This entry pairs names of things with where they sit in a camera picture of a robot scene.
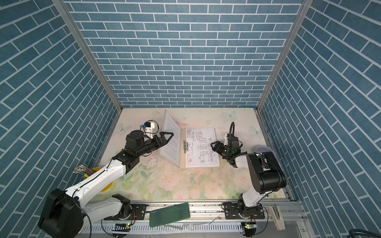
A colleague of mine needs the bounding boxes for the coloured pencils bundle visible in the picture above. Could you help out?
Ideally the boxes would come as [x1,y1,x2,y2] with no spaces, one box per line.
[74,165,94,177]

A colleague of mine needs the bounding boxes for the yellow pencil cup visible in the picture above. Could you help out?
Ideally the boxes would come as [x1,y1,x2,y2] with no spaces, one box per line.
[83,169,113,193]

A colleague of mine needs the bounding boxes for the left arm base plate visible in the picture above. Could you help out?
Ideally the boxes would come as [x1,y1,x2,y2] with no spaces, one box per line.
[104,204,147,221]

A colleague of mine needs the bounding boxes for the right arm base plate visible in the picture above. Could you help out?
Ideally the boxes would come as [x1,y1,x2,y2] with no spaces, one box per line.
[221,202,265,220]

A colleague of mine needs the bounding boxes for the beige paper folder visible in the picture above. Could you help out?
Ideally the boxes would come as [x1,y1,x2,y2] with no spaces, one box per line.
[160,109,221,169]

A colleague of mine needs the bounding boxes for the printed text sheet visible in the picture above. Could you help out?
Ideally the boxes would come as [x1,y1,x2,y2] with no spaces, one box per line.
[160,111,181,167]

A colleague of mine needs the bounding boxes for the metal folder clip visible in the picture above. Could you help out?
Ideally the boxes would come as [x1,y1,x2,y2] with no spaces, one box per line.
[183,140,189,153]

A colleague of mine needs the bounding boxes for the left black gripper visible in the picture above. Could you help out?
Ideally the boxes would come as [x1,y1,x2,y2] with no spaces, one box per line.
[135,132,173,158]

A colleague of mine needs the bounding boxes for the green phone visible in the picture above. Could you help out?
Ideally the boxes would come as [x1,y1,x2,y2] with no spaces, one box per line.
[149,203,190,228]

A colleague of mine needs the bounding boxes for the technical drawing sheet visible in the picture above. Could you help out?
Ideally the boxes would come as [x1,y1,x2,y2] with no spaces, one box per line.
[185,128,220,168]

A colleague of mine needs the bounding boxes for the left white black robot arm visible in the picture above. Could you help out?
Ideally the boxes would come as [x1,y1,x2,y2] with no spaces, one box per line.
[38,130,174,238]

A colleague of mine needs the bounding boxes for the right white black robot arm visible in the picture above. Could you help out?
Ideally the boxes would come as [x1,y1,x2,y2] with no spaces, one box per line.
[210,133,287,209]

